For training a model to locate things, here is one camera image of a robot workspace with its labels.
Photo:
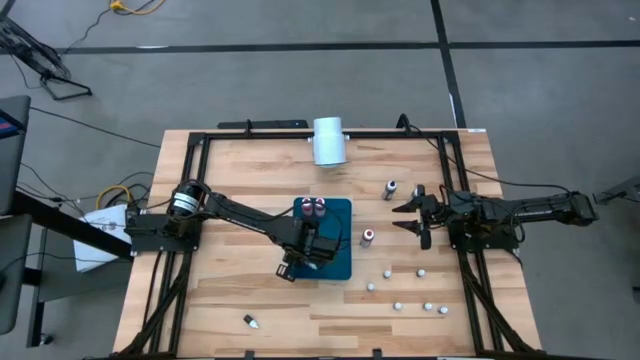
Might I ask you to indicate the grey metal stand foot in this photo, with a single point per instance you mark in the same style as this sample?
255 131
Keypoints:
620 190

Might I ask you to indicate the white cylindrical lamp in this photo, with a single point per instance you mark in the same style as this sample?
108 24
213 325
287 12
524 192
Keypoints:
329 142

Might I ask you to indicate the black power strip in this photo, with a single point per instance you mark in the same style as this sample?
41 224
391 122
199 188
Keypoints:
265 124

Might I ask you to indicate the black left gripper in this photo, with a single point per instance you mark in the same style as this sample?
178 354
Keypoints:
320 252

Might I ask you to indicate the large black-capped dye bottle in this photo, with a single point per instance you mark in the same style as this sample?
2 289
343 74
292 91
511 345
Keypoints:
389 192

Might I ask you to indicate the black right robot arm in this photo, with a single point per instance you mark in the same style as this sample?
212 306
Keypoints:
540 207

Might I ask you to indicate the blue plastic bin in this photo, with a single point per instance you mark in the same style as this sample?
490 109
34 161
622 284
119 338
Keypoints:
340 215

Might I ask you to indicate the large orange-capped dye bottle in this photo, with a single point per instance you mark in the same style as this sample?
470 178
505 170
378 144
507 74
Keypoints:
306 206

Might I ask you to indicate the black desk frame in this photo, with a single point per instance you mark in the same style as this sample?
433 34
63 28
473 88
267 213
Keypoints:
75 227

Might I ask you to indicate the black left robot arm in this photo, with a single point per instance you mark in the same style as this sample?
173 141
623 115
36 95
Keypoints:
240 215

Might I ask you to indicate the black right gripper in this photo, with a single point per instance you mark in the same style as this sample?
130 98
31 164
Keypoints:
437 212

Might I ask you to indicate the large red-capped dye bottle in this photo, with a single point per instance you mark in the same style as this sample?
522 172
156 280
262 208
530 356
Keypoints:
367 238

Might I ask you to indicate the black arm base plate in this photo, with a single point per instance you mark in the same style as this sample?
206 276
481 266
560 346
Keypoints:
150 242
500 245

